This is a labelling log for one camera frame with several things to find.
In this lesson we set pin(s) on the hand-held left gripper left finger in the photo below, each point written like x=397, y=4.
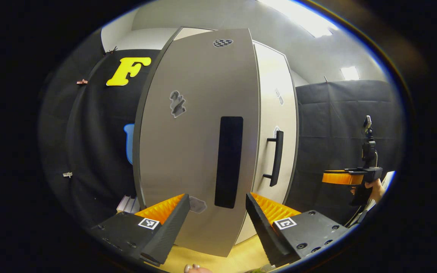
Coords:
x=173, y=227

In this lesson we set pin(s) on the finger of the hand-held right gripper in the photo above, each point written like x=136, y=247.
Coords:
x=340, y=179
x=355, y=171

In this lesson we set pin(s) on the black clip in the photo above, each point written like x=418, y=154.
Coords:
x=112, y=50

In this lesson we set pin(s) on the small ceiling light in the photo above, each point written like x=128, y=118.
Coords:
x=349, y=72

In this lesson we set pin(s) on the long ceiling light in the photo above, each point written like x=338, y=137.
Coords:
x=302, y=19

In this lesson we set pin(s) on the silver clip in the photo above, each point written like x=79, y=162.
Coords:
x=67, y=174

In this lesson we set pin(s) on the white flat boards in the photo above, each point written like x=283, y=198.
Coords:
x=127, y=204

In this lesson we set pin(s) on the red clip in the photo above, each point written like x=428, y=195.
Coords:
x=82, y=81

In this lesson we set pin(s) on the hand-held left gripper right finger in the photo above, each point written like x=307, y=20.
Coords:
x=264, y=231

